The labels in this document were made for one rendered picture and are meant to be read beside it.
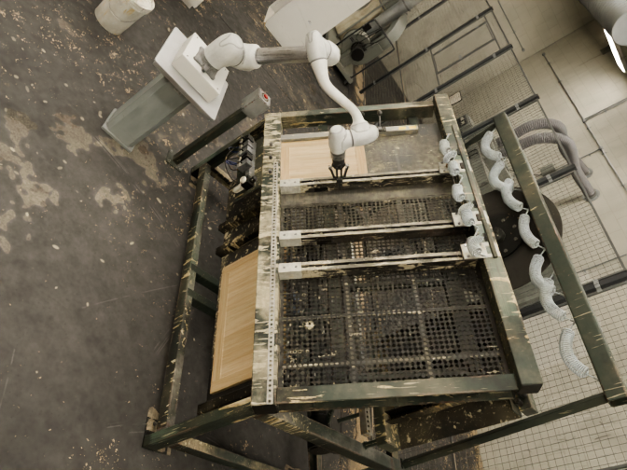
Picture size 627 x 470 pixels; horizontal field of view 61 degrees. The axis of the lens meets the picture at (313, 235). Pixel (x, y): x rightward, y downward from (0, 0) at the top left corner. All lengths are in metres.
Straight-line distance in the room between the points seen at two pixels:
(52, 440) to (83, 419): 0.18
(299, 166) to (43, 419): 2.04
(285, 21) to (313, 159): 4.01
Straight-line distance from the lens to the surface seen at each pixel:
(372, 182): 3.35
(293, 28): 7.40
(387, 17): 9.15
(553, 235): 3.44
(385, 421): 3.15
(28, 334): 2.95
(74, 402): 2.98
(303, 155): 3.62
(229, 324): 3.32
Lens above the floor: 2.44
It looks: 27 degrees down
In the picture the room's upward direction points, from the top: 62 degrees clockwise
